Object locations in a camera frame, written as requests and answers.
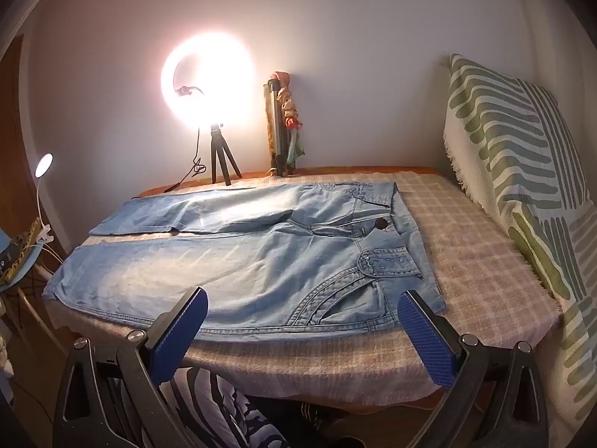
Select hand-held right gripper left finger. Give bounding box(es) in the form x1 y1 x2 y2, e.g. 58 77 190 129
53 286 209 448

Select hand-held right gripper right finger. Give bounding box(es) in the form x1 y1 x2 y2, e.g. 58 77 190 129
396 289 547 448

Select light blue denim pants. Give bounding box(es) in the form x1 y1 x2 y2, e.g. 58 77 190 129
42 181 447 336

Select zebra print garment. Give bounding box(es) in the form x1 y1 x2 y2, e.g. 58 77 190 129
161 366 292 448

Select pink checked blanket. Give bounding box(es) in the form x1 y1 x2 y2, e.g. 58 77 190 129
44 170 563 407

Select light blue chair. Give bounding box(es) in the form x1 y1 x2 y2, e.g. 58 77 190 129
0 230 52 332

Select leopard print cushion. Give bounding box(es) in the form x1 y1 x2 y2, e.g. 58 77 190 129
8 217 45 285

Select small black tripod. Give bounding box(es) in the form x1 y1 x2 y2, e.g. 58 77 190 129
205 124 243 186

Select white clip-on lamp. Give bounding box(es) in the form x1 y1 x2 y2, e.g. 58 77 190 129
34 153 57 244

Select green striped white blanket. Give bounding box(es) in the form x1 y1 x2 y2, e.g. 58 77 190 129
442 53 597 439

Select folded silver tripod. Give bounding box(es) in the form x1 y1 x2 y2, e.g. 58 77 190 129
265 79 291 177

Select colourful patterned scarf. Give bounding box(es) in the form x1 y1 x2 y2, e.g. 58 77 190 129
274 71 307 174

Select wooden door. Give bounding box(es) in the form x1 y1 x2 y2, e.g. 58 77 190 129
0 32 45 243

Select round ring light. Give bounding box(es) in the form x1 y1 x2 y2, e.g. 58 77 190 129
161 32 257 132

